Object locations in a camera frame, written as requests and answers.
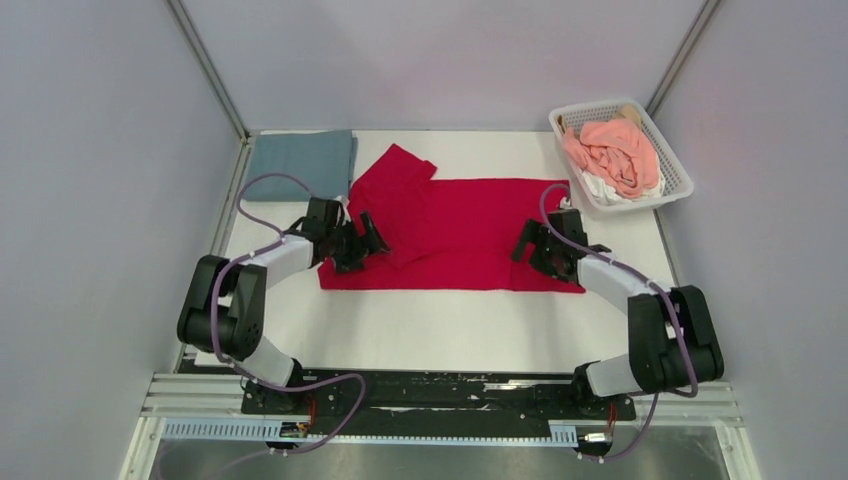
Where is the red t shirt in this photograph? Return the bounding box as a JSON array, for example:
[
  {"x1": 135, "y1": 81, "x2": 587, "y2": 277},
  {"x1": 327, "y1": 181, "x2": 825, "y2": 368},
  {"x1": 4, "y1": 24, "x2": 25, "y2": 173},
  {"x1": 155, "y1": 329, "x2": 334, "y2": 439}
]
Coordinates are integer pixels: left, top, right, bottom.
[{"x1": 318, "y1": 144, "x2": 584, "y2": 294}]

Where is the pink t shirt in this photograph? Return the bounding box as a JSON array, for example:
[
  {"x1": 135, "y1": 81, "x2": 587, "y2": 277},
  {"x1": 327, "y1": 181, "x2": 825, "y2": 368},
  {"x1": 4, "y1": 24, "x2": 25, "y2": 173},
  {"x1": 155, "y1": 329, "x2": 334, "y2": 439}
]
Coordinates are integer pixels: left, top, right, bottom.
[{"x1": 562, "y1": 118, "x2": 662, "y2": 201}]

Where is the beige garment in basket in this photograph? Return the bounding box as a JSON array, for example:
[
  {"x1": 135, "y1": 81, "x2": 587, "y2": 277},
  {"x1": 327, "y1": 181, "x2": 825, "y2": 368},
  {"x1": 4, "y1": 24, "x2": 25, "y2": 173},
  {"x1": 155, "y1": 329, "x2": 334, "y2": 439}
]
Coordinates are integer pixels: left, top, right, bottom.
[{"x1": 556, "y1": 104, "x2": 642, "y2": 133}]

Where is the white slotted cable duct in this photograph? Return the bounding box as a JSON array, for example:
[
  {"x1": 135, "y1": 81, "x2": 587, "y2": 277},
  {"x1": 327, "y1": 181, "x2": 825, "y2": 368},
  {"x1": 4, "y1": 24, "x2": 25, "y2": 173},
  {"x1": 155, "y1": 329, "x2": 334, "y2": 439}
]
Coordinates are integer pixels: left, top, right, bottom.
[{"x1": 162, "y1": 418, "x2": 579, "y2": 448}]

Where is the folded blue t shirt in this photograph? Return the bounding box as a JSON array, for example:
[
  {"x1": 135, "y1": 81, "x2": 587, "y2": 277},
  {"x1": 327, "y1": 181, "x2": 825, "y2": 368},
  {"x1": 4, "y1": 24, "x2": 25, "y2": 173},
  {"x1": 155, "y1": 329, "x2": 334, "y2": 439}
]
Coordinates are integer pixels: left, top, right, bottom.
[{"x1": 244, "y1": 130, "x2": 358, "y2": 202}]

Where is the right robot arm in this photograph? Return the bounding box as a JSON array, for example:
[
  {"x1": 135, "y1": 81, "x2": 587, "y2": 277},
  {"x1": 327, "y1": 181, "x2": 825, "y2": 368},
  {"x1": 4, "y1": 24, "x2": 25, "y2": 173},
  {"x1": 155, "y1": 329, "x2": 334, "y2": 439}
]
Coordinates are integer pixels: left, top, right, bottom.
[{"x1": 512, "y1": 209, "x2": 725, "y2": 418}]

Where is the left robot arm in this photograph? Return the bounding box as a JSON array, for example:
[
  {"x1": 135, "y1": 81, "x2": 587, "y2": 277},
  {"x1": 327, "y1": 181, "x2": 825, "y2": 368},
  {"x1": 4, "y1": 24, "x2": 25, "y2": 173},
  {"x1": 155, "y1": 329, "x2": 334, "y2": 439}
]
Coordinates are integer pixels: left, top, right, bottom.
[{"x1": 176, "y1": 197, "x2": 391, "y2": 414}]

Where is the aluminium frame rail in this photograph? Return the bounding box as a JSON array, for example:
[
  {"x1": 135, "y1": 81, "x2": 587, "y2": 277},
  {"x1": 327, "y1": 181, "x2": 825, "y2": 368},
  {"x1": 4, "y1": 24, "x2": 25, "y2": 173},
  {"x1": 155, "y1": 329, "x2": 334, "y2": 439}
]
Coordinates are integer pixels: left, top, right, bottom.
[{"x1": 120, "y1": 373, "x2": 761, "y2": 479}]

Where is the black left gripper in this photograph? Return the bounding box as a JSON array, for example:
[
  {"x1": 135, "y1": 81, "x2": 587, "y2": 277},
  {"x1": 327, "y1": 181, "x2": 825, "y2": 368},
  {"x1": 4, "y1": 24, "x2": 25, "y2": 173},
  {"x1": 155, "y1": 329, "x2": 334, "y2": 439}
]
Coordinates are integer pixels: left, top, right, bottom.
[{"x1": 327, "y1": 212, "x2": 392, "y2": 276}]

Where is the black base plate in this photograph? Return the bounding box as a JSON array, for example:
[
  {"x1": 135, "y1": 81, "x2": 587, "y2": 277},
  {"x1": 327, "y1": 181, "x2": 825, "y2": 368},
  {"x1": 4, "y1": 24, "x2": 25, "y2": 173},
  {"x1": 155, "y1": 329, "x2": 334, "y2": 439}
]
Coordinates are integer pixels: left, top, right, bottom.
[{"x1": 239, "y1": 369, "x2": 636, "y2": 439}]

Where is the white t shirt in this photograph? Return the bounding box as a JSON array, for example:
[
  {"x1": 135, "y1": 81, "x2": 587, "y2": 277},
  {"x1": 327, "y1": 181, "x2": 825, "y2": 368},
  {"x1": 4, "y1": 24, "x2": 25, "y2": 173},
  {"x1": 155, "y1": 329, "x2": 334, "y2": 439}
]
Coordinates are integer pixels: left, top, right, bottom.
[{"x1": 580, "y1": 170, "x2": 666, "y2": 206}]

